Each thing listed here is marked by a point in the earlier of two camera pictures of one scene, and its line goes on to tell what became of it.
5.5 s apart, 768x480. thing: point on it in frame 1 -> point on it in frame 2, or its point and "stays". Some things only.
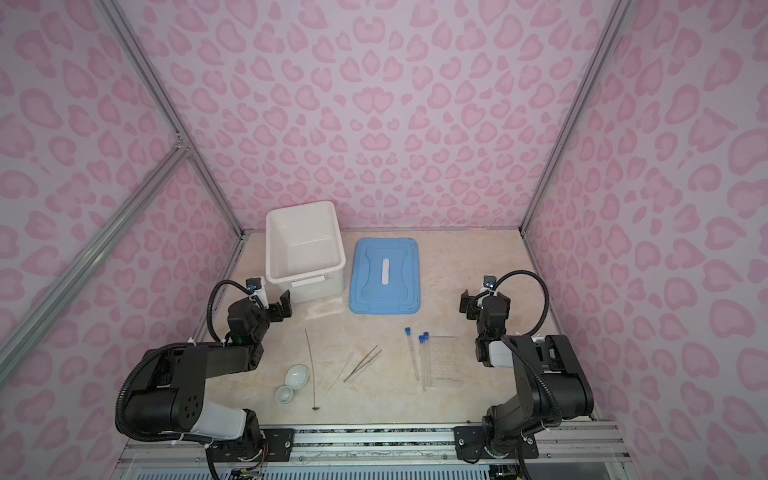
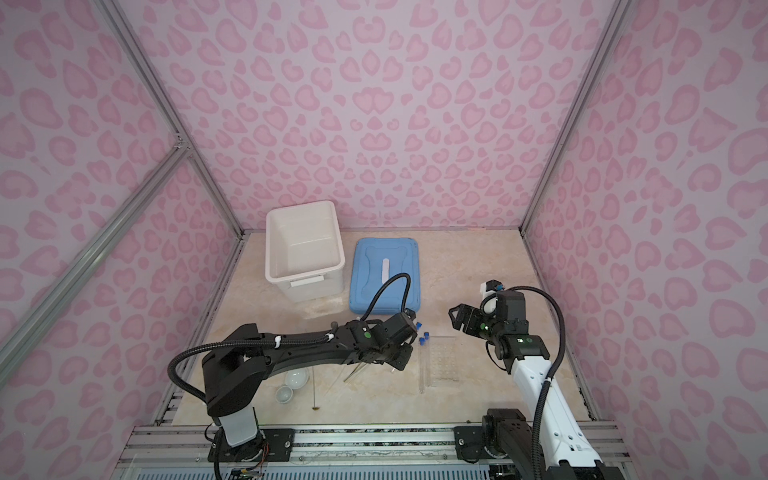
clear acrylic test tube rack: (443, 368) stays
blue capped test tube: (426, 337) stays
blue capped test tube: (421, 340) stays
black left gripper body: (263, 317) -> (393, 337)
